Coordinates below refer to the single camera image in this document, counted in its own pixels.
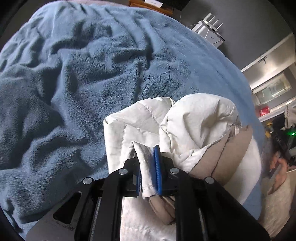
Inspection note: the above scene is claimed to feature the white wifi router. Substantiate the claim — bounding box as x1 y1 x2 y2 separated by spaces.
203 13 223 31

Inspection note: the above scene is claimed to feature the cream hooded puffer jacket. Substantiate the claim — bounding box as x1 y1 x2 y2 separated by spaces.
103 94 261 240

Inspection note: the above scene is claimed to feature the wooden desk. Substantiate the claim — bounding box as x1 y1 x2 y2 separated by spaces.
128 0 174 16

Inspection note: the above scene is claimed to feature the blue fleece blanket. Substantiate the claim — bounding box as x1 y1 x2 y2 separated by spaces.
1 1 264 238

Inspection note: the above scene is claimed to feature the red item on shelf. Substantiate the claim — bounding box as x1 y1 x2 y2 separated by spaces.
259 106 270 117

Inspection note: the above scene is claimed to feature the white door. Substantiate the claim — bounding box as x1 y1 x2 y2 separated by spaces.
241 33 295 122

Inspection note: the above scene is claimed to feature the person's right hand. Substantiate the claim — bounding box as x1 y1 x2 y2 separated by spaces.
269 152 288 193

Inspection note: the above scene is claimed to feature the white box under router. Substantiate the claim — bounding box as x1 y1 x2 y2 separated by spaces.
192 21 225 48

